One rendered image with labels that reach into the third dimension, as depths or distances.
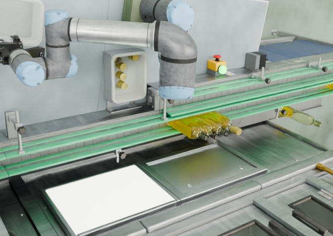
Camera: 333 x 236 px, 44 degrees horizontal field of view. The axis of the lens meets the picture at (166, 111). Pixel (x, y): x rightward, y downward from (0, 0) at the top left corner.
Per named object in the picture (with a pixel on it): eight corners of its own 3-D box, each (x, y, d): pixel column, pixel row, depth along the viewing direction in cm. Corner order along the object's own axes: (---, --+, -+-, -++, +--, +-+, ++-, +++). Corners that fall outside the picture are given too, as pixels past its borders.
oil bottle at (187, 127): (167, 124, 200) (194, 141, 183) (167, 113, 198) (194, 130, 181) (177, 122, 203) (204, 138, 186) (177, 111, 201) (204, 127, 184)
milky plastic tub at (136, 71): (104, 98, 190) (112, 104, 183) (103, 50, 182) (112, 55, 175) (137, 92, 199) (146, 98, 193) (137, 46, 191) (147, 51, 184)
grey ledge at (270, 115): (194, 130, 224) (207, 138, 216) (194, 115, 221) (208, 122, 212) (308, 101, 274) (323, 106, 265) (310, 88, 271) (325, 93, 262)
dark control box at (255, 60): (244, 66, 234) (254, 70, 228) (246, 52, 232) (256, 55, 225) (254, 64, 239) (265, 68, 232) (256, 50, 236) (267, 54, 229)
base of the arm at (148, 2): (144, -15, 174) (156, -12, 167) (173, -5, 183) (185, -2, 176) (135, 21, 178) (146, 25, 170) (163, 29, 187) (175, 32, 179)
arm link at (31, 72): (48, 87, 131) (21, 90, 127) (37, 74, 139) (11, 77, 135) (47, 63, 128) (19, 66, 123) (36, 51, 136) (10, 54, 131)
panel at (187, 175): (40, 195, 162) (73, 245, 136) (39, 189, 161) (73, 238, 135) (217, 144, 209) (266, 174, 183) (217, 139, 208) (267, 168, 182)
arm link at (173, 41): (199, 24, 121) (36, 12, 124) (196, 60, 125) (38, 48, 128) (200, 18, 132) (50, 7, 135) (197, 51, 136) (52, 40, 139)
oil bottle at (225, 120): (195, 117, 209) (224, 133, 192) (196, 107, 207) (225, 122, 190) (204, 115, 212) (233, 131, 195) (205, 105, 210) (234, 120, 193)
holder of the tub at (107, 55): (104, 109, 193) (112, 114, 187) (102, 51, 182) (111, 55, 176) (136, 102, 202) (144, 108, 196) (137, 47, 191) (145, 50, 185)
